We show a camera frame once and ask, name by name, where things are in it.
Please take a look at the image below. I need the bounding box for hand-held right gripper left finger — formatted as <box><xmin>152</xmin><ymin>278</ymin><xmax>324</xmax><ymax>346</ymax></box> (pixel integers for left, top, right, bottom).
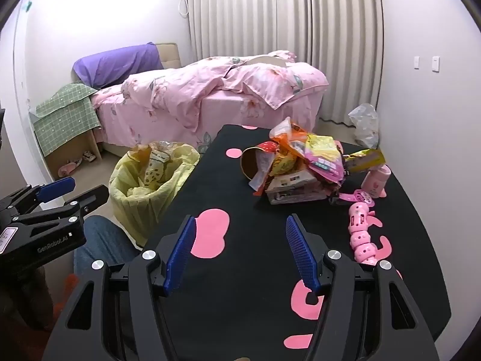
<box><xmin>45</xmin><ymin>215</ymin><xmax>198</xmax><ymax>361</ymax></box>

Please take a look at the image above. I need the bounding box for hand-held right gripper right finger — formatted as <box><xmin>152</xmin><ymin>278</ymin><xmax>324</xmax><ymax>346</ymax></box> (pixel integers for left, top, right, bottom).
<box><xmin>286</xmin><ymin>214</ymin><xmax>440</xmax><ymax>361</ymax></box>

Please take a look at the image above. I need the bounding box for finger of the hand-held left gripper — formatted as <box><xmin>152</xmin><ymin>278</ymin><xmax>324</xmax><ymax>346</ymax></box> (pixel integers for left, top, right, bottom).
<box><xmin>14</xmin><ymin>184</ymin><xmax>109</xmax><ymax>231</ymax></box>
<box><xmin>0</xmin><ymin>177</ymin><xmax>76</xmax><ymax>219</ymax></box>

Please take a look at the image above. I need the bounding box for bin with yellow liner bag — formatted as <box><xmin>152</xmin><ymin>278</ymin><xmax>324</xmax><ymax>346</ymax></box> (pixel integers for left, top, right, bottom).
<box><xmin>108</xmin><ymin>141</ymin><xmax>201</xmax><ymax>248</ymax></box>

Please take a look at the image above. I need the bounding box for pile of snack wrappers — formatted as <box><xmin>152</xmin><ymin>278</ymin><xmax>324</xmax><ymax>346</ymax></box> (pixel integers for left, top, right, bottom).
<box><xmin>248</xmin><ymin>117</ymin><xmax>388</xmax><ymax>206</ymax></box>

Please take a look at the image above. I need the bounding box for brown paper tub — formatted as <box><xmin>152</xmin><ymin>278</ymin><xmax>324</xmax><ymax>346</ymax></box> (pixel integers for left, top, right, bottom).
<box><xmin>240</xmin><ymin>146</ymin><xmax>273</xmax><ymax>181</ymax></box>

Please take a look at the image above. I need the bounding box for pink slipper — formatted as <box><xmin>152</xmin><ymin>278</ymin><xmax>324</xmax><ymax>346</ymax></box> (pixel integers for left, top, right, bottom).
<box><xmin>58</xmin><ymin>159</ymin><xmax>82</xmax><ymax>177</ymax></box>

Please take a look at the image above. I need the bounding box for person's jeans leg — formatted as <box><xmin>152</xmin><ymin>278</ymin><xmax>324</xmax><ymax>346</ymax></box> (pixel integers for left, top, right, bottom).
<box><xmin>73</xmin><ymin>215</ymin><xmax>140</xmax><ymax>277</ymax></box>

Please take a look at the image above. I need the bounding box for light wooden bedside table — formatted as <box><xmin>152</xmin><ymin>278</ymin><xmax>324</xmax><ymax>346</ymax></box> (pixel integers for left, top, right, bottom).
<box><xmin>43</xmin><ymin>128</ymin><xmax>104</xmax><ymax>176</ymax></box>

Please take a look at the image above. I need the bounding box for pink candy strip pack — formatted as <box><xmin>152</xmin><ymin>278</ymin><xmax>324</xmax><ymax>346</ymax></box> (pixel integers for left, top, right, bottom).
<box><xmin>348</xmin><ymin>201</ymin><xmax>380</xmax><ymax>268</ymax></box>

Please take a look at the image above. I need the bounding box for black tablecloth with pink spots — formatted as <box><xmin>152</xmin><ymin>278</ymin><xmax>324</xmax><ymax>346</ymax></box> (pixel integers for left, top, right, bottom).
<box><xmin>141</xmin><ymin>124</ymin><xmax>452</xmax><ymax>361</ymax></box>

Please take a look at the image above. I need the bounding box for green checked cloth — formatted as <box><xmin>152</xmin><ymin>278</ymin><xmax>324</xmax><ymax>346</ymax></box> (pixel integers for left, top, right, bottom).
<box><xmin>32</xmin><ymin>82</ymin><xmax>102</xmax><ymax>157</ymax></box>

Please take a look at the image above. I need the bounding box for pink plastic toy piece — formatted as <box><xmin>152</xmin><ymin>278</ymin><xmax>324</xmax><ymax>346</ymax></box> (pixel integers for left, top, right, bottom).
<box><xmin>338</xmin><ymin>190</ymin><xmax>376</xmax><ymax>206</ymax></box>

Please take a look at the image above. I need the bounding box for yellow dotted snack packet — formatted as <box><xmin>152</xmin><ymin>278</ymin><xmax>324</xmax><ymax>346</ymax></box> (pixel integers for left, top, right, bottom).
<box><xmin>144</xmin><ymin>147</ymin><xmax>170</xmax><ymax>187</ymax></box>

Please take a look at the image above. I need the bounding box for pink bottle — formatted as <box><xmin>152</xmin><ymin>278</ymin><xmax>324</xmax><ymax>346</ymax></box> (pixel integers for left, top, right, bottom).
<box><xmin>361</xmin><ymin>165</ymin><xmax>391</xmax><ymax>199</ymax></box>

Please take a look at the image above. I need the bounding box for purple pillow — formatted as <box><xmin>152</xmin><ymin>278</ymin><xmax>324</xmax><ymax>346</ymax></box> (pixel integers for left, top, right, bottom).
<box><xmin>72</xmin><ymin>42</ymin><xmax>165</xmax><ymax>89</ymax></box>

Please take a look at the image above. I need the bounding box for white plastic bag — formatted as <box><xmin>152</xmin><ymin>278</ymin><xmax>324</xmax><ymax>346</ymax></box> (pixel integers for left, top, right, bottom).
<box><xmin>348</xmin><ymin>103</ymin><xmax>379</xmax><ymax>150</ymax></box>

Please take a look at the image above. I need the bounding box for bed with pink sheet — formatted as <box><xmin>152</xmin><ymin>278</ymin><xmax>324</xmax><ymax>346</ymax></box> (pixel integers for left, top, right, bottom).
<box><xmin>92</xmin><ymin>83</ymin><xmax>326</xmax><ymax>156</ymax></box>

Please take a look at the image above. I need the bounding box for pink floral duvet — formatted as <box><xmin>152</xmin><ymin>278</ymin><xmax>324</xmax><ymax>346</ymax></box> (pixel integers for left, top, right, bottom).
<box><xmin>122</xmin><ymin>50</ymin><xmax>328</xmax><ymax>133</ymax></box>

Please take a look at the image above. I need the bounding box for beige headboard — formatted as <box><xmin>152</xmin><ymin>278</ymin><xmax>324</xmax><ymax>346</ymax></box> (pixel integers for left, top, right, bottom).
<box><xmin>155</xmin><ymin>42</ymin><xmax>181</xmax><ymax>69</ymax></box>

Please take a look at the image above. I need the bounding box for striped grey curtain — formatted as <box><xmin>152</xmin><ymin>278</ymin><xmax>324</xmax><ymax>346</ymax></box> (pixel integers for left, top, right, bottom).
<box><xmin>188</xmin><ymin>0</ymin><xmax>384</xmax><ymax>125</ymax></box>

